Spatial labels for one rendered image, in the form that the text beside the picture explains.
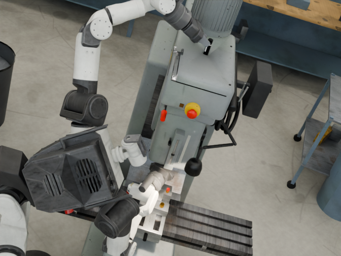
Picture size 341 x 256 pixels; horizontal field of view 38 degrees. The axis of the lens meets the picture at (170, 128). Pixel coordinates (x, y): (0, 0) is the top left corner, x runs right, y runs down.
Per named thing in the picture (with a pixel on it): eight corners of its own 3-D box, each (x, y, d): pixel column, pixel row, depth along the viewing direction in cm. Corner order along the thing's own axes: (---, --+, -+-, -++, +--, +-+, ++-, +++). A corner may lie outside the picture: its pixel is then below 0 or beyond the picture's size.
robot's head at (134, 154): (125, 170, 186) (147, 163, 185) (115, 152, 180) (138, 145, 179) (124, 158, 191) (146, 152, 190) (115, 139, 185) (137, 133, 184)
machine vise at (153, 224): (158, 244, 243) (164, 229, 236) (129, 234, 242) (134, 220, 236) (169, 194, 271) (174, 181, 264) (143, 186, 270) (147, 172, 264)
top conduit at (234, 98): (234, 113, 193) (238, 106, 191) (225, 110, 193) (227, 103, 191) (235, 58, 229) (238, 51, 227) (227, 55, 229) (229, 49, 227)
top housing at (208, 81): (222, 124, 193) (236, 90, 183) (158, 105, 191) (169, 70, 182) (225, 64, 231) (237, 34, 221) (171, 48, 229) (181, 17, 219)
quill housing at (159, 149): (188, 174, 229) (209, 121, 209) (145, 162, 227) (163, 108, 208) (191, 148, 244) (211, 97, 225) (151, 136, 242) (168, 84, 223)
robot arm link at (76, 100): (87, 81, 170) (84, 120, 172) (107, 82, 177) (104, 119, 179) (67, 77, 178) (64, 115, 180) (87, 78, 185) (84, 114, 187)
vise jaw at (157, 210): (166, 217, 248) (168, 212, 246) (137, 208, 248) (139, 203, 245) (167, 208, 253) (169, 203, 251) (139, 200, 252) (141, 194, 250)
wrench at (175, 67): (178, 83, 177) (179, 81, 177) (168, 80, 177) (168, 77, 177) (183, 50, 197) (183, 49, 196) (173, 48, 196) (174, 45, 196)
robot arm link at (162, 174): (176, 169, 233) (166, 183, 224) (171, 183, 239) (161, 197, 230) (153, 157, 236) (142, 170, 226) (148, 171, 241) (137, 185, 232)
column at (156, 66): (159, 265, 345) (235, 86, 251) (94, 248, 342) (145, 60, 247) (167, 213, 385) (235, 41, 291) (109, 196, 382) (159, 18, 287)
